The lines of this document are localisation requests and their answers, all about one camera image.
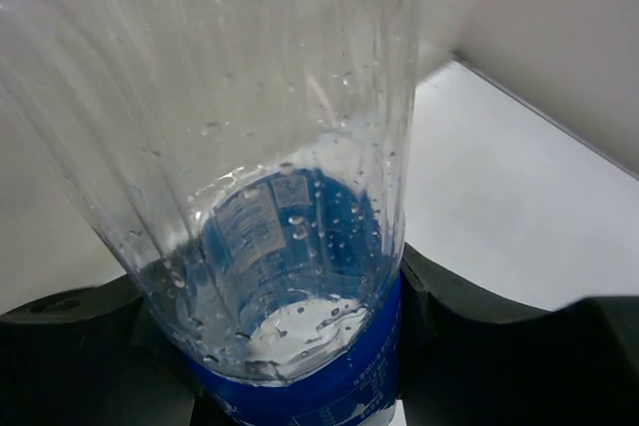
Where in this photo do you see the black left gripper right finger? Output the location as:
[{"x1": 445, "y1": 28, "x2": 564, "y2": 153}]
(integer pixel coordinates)
[{"x1": 399, "y1": 246, "x2": 638, "y2": 425}]

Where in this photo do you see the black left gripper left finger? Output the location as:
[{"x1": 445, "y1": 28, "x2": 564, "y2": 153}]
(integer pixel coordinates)
[{"x1": 1, "y1": 283, "x2": 202, "y2": 425}]

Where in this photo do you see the blue label clear bottle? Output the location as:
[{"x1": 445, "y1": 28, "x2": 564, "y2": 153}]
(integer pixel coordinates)
[{"x1": 1, "y1": 0, "x2": 421, "y2": 425}]

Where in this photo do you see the aluminium table edge rail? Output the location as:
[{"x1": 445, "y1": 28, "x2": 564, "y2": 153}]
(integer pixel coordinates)
[{"x1": 452, "y1": 51, "x2": 638, "y2": 181}]

